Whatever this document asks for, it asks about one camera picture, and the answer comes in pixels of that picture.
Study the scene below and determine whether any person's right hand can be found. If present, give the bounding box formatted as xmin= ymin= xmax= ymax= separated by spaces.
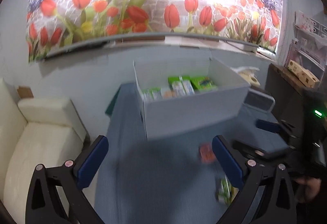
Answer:
xmin=295 ymin=177 xmax=321 ymax=202

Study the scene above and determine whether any wooden side shelf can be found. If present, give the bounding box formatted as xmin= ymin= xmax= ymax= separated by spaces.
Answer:
xmin=265 ymin=63 xmax=316 ymax=95

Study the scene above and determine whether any green snack packet front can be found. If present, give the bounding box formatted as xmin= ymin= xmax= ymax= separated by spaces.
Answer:
xmin=216 ymin=175 xmax=239 ymax=206

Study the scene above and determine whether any wooden block toy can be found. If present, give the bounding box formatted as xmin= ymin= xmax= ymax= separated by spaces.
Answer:
xmin=287 ymin=60 xmax=320 ymax=88

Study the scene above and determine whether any tissue box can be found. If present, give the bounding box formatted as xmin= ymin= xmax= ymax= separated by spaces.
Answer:
xmin=231 ymin=66 xmax=261 ymax=87

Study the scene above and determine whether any pink jelly cup lidded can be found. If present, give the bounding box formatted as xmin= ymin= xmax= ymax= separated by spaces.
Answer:
xmin=199 ymin=143 xmax=216 ymax=164

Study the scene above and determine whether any cream white sofa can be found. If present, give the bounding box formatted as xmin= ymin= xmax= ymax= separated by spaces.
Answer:
xmin=1 ymin=80 xmax=86 ymax=223

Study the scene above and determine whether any green snack pack in box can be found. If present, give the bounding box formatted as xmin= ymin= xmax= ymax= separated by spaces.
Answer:
xmin=190 ymin=76 xmax=218 ymax=92

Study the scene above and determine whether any white storage box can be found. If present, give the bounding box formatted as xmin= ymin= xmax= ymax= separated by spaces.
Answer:
xmin=133 ymin=57 xmax=249 ymax=139

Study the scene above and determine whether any jelly cup in box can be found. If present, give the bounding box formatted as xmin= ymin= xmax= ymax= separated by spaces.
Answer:
xmin=161 ymin=89 xmax=175 ymax=99

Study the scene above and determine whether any wire storage rack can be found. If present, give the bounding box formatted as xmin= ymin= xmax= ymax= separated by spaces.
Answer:
xmin=284 ymin=11 xmax=326 ymax=80

